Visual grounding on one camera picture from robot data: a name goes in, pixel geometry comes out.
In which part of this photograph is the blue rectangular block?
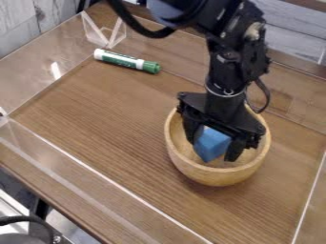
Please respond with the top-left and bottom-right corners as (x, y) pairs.
(193, 126), (231, 163)

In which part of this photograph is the clear acrylic tray wall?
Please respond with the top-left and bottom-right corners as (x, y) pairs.
(0, 108), (212, 244)

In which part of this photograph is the green white marker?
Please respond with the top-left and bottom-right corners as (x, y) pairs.
(93, 49), (160, 74)

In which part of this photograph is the black metal table leg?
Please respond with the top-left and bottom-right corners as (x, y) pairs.
(34, 198), (49, 220)

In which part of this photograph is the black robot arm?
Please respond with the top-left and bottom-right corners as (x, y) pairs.
(148, 0), (269, 162)

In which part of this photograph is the black cable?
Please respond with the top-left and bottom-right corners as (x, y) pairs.
(105, 0), (272, 114)

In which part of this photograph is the clear acrylic triangular bracket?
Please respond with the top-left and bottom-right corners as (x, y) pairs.
(81, 11), (126, 49)

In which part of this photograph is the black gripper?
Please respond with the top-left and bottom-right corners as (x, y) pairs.
(176, 90), (265, 162)

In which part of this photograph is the brown wooden bowl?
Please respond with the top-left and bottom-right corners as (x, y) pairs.
(164, 109), (271, 187)

